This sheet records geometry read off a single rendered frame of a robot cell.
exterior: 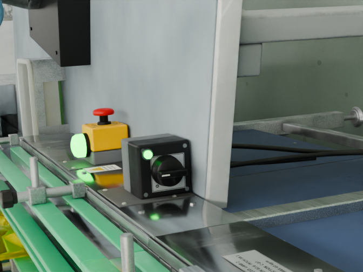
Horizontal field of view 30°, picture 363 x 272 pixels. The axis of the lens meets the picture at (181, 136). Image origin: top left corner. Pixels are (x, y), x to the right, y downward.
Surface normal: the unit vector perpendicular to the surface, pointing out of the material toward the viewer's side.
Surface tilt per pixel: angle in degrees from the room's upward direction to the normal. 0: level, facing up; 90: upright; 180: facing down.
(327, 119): 90
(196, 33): 0
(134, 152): 0
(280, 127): 90
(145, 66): 0
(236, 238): 90
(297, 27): 90
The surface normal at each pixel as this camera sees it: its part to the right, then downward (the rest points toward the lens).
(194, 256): -0.05, -0.99
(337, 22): 0.39, 0.36
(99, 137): 0.39, 0.13
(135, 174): -0.92, 0.11
